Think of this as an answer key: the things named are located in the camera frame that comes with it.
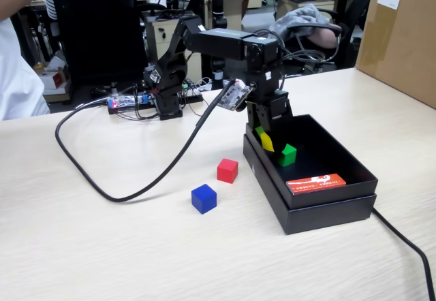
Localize bare wrist camera board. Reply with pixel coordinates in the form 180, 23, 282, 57
217, 80, 253, 112

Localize thick black table cable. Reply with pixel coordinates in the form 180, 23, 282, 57
371, 207, 436, 301

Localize black vertical pole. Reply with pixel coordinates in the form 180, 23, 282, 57
210, 0, 228, 91

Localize robot controller circuit board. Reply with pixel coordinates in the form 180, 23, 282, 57
107, 93, 153, 110

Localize green wooden cube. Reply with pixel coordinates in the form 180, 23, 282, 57
276, 143, 298, 168

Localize thin black arm wires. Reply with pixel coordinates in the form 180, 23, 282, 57
253, 28, 330, 77

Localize beige drawer cabinet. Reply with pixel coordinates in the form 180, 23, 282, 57
144, 11, 205, 84

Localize black cardboard box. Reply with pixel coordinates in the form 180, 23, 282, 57
243, 113, 379, 236

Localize thick black camera cable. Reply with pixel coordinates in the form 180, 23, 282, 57
54, 82, 239, 203

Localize black mesh office chair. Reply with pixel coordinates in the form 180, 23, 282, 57
47, 0, 148, 88

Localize yellow wooden cube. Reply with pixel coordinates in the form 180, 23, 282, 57
260, 132, 275, 153

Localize red wooden cube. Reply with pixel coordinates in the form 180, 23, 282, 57
217, 158, 239, 185

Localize blue wooden cube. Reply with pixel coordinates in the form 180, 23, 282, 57
191, 183, 218, 215

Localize person torso white shirt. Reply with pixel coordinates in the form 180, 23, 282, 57
0, 18, 51, 121

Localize black power strip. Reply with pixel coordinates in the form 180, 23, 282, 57
108, 89, 205, 116

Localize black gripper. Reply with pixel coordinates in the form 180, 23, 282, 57
247, 72, 294, 138

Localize small red white carton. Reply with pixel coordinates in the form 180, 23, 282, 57
33, 61, 71, 103

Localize beige side cabinet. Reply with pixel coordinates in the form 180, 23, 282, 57
224, 0, 245, 31

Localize grey crumpled cloth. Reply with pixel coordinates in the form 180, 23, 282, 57
268, 3, 332, 50

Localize large brown cardboard box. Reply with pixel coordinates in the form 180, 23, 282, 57
355, 0, 436, 110

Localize orange printed card pack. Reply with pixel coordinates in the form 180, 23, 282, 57
285, 173, 347, 195

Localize chrome armrest office chair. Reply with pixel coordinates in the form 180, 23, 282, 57
277, 21, 343, 78

